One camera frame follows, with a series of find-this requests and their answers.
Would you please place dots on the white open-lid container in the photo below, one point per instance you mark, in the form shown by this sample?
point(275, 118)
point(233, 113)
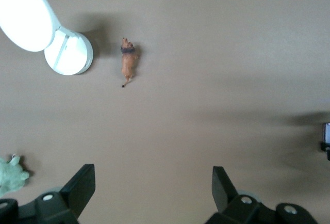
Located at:
point(28, 15)

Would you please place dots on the green plush turtle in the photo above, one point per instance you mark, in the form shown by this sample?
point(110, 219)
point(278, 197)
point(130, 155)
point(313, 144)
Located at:
point(10, 176)

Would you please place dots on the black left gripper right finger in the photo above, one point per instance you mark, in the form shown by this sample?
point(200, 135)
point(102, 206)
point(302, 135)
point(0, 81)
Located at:
point(232, 206)

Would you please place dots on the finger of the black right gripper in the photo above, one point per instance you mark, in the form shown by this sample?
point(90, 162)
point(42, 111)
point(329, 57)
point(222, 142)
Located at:
point(325, 147)

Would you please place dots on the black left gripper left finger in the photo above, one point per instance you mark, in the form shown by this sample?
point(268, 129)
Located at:
point(72, 198)

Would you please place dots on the brown lion figurine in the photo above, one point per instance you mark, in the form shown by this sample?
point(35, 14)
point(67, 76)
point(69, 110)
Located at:
point(128, 60)

